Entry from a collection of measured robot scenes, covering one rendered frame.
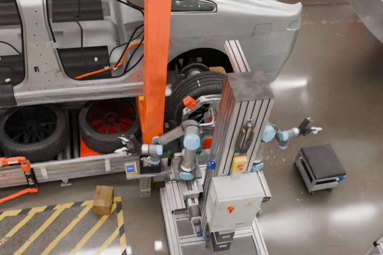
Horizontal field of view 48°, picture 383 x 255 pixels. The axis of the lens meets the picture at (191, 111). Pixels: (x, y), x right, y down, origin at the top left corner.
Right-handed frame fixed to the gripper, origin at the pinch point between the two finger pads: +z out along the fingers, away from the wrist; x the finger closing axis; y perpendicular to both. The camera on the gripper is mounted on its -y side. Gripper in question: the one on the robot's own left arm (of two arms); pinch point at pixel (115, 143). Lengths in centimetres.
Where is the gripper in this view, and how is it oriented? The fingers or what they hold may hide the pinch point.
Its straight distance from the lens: 328.1
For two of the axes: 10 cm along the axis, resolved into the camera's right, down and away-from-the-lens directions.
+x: 0.3, -6.4, 7.6
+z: -9.9, -0.9, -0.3
